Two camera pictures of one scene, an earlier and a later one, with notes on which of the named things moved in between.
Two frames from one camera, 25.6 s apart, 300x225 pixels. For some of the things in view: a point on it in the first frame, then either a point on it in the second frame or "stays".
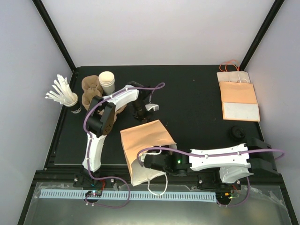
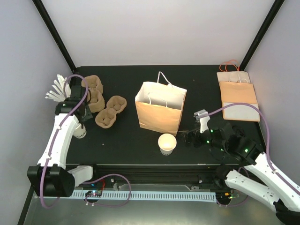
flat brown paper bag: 239,100 stays
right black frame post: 271,15 stays
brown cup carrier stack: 91,87 stays
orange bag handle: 223,65 stays
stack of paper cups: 107,81 → 79,132
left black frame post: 54,32 stays
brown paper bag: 148,137 → 159,105
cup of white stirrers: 61,93 stays
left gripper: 146,117 → 89,115
